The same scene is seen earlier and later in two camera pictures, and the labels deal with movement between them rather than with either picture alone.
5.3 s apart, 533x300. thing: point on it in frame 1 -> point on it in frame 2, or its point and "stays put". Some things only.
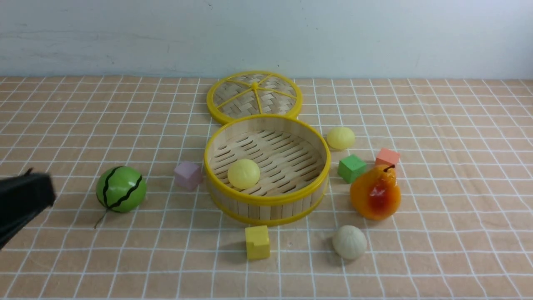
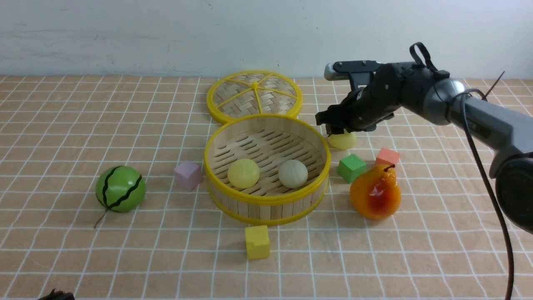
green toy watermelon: x=121 y=188 stays put
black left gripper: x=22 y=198 -> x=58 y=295
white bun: x=349 y=242 -> x=292 y=173
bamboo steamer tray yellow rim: x=293 y=156 stays put
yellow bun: x=341 y=138 stays put
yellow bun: x=243 y=173 stays put
